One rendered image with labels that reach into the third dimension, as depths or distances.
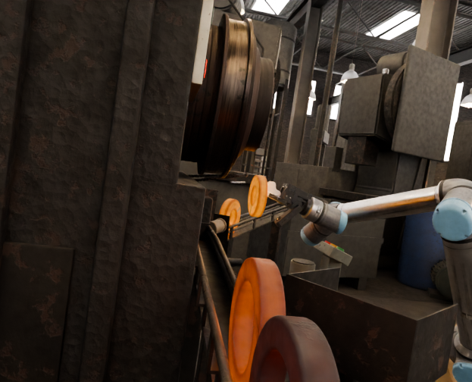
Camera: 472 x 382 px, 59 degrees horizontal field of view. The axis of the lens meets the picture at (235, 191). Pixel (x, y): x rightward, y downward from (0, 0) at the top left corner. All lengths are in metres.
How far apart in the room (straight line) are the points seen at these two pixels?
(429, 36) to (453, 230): 4.53
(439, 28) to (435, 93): 1.21
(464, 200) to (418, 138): 3.47
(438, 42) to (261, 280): 5.58
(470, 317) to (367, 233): 2.37
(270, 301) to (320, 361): 0.16
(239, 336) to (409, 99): 4.22
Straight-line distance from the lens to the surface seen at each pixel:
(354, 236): 3.79
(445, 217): 1.39
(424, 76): 4.92
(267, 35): 4.11
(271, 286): 0.53
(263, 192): 1.49
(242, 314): 0.66
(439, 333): 0.86
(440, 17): 6.08
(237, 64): 1.08
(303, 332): 0.39
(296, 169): 5.61
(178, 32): 0.81
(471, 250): 1.46
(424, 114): 4.92
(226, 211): 1.73
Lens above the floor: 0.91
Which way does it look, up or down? 3 degrees down
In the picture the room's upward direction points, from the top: 8 degrees clockwise
